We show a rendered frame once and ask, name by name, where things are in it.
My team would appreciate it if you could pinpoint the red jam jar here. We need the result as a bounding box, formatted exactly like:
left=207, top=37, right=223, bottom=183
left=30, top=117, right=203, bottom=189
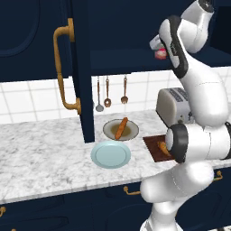
left=154, top=48, right=168, bottom=60

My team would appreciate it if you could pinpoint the navy drawer front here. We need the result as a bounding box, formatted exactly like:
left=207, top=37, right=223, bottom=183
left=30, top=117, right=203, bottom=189
left=174, top=166, right=231, bottom=231
left=0, top=192, right=102, bottom=231
left=100, top=180, right=155, bottom=231

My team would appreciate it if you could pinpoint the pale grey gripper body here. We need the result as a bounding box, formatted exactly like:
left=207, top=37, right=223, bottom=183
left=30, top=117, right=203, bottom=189
left=149, top=34, right=165, bottom=51

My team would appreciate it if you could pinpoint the grey hanging ladle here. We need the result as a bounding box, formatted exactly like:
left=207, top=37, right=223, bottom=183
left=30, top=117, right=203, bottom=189
left=95, top=76, right=105, bottom=113

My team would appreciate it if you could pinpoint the wooden hanging fork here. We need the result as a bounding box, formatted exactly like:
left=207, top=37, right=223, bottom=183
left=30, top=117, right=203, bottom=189
left=120, top=75, right=129, bottom=105

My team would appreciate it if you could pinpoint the brass cabinet door handle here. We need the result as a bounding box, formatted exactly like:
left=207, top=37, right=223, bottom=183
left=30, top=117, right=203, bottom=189
left=52, top=17, right=82, bottom=116

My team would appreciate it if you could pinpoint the navy wall cabinet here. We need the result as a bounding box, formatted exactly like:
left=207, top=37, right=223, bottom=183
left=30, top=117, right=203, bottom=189
left=89, top=0, right=231, bottom=77

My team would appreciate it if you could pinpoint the golden croissant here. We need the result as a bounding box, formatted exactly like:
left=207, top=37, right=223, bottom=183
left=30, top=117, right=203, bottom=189
left=157, top=140, right=172, bottom=158

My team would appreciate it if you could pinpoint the navy closed cabinet door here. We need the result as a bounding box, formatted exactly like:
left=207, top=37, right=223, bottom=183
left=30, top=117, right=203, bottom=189
left=0, top=0, right=73, bottom=83

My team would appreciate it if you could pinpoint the brown baguette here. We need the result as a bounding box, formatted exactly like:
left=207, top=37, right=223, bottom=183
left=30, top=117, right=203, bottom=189
left=115, top=116, right=129, bottom=141

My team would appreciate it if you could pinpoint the navy open cabinet door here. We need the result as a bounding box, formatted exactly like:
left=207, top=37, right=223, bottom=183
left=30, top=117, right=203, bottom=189
left=69, top=0, right=96, bottom=144

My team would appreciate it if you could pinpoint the light blue plate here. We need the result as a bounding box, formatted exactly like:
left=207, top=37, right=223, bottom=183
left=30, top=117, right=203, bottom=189
left=90, top=140, right=133, bottom=170

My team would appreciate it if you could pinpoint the wooden hanging spoon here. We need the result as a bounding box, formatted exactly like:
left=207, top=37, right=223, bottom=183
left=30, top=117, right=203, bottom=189
left=104, top=76, right=112, bottom=108

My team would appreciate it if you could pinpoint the brown cutting board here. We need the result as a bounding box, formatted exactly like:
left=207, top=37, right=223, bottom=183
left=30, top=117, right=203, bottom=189
left=142, top=134, right=177, bottom=163

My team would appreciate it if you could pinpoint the silver toaster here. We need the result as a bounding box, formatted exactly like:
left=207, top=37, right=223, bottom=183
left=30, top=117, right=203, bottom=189
left=155, top=87, right=197, bottom=128

